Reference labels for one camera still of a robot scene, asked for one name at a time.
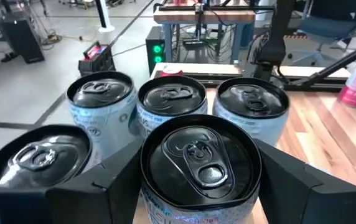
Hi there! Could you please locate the black and red toolbox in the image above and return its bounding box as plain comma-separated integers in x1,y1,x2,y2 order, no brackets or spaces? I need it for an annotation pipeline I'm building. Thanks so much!
77,41,116,77

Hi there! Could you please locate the black aluminium mounting frame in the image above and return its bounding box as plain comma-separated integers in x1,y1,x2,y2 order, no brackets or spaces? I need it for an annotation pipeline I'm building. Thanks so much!
154,37,356,93

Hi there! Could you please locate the Celsius Arctic Vibe slim can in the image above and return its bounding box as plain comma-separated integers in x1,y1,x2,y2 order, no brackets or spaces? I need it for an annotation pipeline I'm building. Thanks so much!
135,75,209,139
212,77,290,147
66,70,139,161

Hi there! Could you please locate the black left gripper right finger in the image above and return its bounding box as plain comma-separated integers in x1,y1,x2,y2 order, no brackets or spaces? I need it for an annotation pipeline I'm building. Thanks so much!
254,138,356,224

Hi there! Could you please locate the blue-grey office chair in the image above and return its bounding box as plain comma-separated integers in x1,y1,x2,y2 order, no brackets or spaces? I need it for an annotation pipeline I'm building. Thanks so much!
297,0,356,68

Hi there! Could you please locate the black computer with green lights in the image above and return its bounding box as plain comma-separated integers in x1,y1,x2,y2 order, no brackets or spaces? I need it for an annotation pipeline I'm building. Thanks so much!
145,26,166,75

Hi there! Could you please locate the white pole base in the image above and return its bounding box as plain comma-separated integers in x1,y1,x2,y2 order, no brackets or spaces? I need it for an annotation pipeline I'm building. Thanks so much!
95,0,116,34

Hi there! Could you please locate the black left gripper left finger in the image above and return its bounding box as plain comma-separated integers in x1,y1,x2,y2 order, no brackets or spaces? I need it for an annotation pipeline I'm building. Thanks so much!
0,136,146,224

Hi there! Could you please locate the blue-grey framed workbench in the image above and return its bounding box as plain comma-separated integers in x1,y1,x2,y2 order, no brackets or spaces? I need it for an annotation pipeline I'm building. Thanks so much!
152,0,275,66

